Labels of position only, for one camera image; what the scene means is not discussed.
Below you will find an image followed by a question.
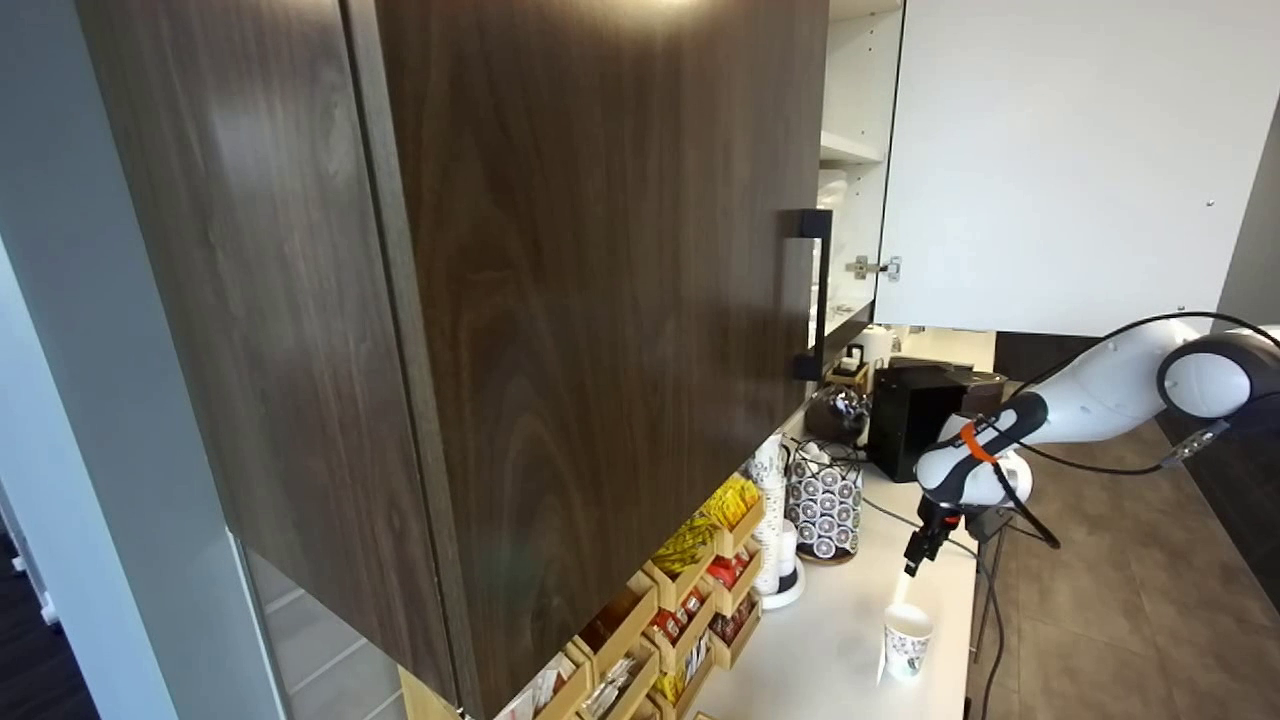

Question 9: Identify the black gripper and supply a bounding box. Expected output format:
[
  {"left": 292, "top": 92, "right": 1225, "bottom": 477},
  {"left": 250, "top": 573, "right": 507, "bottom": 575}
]
[{"left": 898, "top": 498, "right": 969, "bottom": 581}]

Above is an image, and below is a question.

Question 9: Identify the printed paper coffee cup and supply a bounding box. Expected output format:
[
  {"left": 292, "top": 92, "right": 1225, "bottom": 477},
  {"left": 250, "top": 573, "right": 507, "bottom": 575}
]
[{"left": 874, "top": 600, "right": 937, "bottom": 689}]

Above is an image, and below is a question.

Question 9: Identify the white cup lid stack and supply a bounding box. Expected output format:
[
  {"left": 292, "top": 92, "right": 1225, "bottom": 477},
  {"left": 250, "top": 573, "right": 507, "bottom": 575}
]
[{"left": 755, "top": 515, "right": 801, "bottom": 593}]

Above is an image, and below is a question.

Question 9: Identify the black coffee machine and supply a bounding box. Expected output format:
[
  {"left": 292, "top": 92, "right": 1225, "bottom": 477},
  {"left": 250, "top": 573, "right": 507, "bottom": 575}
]
[{"left": 862, "top": 357, "right": 1007, "bottom": 484}]

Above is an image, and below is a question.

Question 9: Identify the printed paper cup stack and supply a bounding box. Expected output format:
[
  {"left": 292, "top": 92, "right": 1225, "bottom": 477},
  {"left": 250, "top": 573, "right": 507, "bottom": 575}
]
[{"left": 744, "top": 437, "right": 791, "bottom": 535}]

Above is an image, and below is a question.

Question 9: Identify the white open cabinet door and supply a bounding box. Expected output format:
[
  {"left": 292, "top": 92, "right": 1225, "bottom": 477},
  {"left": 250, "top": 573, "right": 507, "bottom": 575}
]
[{"left": 874, "top": 0, "right": 1280, "bottom": 335}]

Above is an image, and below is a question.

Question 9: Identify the small dark metal appliance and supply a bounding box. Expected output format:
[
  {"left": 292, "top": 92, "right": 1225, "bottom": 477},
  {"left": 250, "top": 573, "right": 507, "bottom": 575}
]
[{"left": 801, "top": 383, "right": 872, "bottom": 454}]

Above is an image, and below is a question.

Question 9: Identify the wooden tiered tea organizer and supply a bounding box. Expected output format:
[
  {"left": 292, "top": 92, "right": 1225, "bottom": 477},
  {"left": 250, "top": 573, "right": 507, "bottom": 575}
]
[{"left": 492, "top": 471, "right": 770, "bottom": 720}]

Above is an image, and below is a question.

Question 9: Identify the metal door hinge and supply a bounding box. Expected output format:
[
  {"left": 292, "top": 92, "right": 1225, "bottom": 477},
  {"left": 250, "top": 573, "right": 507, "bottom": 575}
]
[{"left": 844, "top": 252, "right": 908, "bottom": 286}]

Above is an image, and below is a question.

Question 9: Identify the black power cable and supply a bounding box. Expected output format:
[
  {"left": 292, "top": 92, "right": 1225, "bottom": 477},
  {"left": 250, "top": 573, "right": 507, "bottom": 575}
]
[{"left": 856, "top": 490, "right": 1011, "bottom": 720}]

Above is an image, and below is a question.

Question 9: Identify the wire coffee pod carousel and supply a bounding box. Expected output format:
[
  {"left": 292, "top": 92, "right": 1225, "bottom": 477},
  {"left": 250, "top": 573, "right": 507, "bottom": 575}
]
[{"left": 782, "top": 445, "right": 869, "bottom": 563}]

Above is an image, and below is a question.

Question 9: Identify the black cabinet door handle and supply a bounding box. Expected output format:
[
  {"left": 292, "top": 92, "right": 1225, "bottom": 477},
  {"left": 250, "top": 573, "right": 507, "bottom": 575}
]
[{"left": 774, "top": 209, "right": 835, "bottom": 383}]

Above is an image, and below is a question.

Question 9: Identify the dark wood wall cabinet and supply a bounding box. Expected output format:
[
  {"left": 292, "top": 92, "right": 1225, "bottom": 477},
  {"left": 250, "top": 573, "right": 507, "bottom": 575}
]
[{"left": 70, "top": 0, "right": 911, "bottom": 720}]

